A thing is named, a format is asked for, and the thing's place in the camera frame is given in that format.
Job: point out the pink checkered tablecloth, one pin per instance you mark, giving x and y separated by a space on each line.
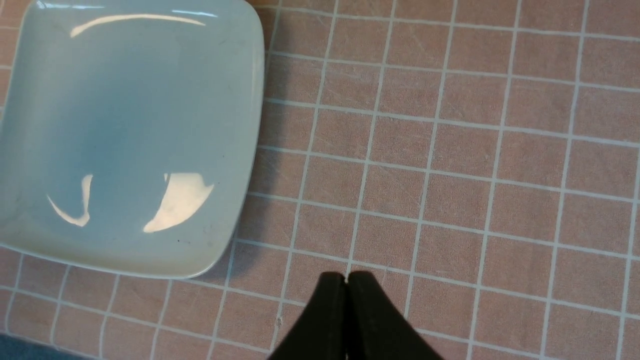
480 157

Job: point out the white square plate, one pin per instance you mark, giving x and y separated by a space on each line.
130 132

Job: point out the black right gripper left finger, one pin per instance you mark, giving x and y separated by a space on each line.
318 333

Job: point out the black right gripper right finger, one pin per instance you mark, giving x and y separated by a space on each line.
376 330

